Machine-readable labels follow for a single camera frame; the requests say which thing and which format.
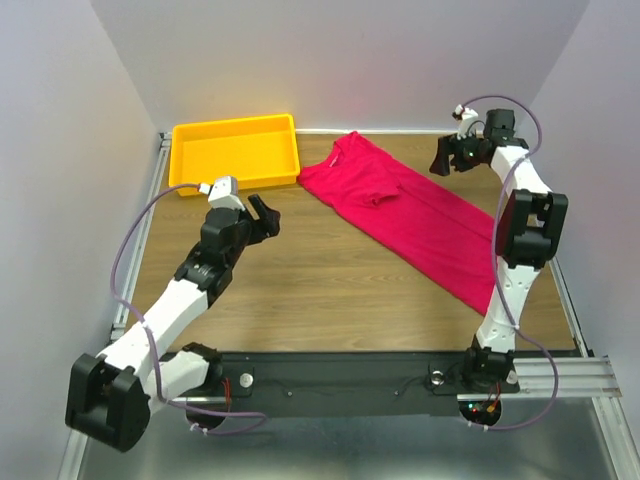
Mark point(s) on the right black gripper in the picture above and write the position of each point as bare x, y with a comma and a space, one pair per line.
449, 145

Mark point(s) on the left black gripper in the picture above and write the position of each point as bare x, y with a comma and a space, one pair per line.
267, 226

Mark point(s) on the yellow plastic tray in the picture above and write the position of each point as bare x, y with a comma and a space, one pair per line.
259, 152

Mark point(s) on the red t shirt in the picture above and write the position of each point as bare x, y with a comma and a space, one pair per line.
437, 232

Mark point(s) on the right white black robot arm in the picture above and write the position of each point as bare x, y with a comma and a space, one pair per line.
526, 233

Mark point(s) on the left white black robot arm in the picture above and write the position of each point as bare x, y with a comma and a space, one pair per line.
113, 395

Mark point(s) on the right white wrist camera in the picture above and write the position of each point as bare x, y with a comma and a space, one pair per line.
468, 121

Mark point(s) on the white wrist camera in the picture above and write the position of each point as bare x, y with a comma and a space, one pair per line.
468, 121
223, 193

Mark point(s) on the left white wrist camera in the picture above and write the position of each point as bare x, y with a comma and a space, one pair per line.
223, 193

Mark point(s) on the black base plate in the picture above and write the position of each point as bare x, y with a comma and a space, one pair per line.
347, 384

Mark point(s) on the aluminium frame rail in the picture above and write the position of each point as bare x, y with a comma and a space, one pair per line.
126, 277

